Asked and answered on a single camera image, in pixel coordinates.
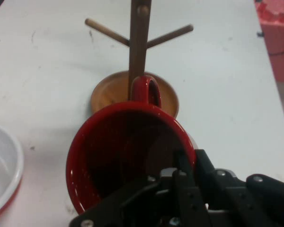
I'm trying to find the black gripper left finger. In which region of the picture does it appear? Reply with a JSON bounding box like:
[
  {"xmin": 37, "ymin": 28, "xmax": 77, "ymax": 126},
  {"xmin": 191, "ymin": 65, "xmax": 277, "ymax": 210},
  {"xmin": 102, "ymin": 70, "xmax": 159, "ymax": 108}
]
[{"xmin": 69, "ymin": 149, "xmax": 213, "ymax": 227}]

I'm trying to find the wooden mug tree stand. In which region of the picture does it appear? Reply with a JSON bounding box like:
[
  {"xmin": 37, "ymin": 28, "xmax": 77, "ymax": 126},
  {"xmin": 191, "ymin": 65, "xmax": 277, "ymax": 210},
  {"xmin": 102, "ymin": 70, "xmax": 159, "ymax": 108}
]
[{"xmin": 84, "ymin": 0, "xmax": 195, "ymax": 119}]

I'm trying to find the red ceramic mug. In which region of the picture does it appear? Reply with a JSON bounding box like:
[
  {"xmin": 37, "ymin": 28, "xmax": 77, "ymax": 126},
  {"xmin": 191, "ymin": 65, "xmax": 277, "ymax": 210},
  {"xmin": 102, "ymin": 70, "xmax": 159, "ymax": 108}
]
[{"xmin": 65, "ymin": 75, "xmax": 200, "ymax": 216}]

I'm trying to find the red bowl with white inside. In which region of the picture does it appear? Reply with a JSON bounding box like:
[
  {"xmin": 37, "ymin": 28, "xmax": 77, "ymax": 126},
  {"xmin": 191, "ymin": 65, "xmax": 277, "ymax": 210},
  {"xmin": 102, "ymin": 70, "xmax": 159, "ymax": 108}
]
[{"xmin": 0, "ymin": 123, "xmax": 25, "ymax": 219}]

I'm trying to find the red foam block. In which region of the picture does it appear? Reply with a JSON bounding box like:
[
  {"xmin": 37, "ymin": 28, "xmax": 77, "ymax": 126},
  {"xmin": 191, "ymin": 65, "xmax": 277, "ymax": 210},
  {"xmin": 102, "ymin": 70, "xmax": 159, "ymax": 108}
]
[{"xmin": 254, "ymin": 0, "xmax": 284, "ymax": 82}]

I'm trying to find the thin black cable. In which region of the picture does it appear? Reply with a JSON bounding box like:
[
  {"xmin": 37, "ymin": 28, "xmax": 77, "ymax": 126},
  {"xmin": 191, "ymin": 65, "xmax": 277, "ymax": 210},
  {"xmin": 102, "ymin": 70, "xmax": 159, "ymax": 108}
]
[{"xmin": 269, "ymin": 48, "xmax": 284, "ymax": 57}]

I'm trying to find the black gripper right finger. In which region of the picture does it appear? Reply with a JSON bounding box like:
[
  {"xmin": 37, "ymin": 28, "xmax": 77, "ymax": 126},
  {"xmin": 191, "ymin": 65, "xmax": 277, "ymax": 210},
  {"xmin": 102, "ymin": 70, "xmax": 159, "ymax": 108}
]
[{"xmin": 195, "ymin": 148, "xmax": 284, "ymax": 227}]

